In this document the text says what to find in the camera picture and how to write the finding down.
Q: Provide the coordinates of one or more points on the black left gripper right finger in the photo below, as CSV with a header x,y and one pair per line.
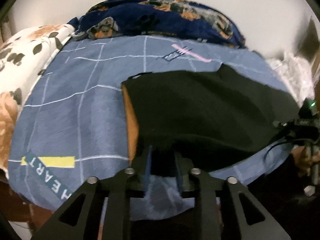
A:
x,y
225,209

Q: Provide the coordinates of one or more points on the navy floral blanket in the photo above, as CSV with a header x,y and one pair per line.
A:
x,y
173,18

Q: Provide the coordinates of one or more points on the white floral pillow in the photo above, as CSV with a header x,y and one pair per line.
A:
x,y
24,57

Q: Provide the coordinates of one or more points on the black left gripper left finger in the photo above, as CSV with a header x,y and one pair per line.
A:
x,y
99,208

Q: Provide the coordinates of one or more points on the black pants orange waistband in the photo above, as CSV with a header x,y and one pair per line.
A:
x,y
215,119

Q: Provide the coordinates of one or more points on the blue grid bed sheet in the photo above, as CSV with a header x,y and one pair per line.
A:
x,y
73,124

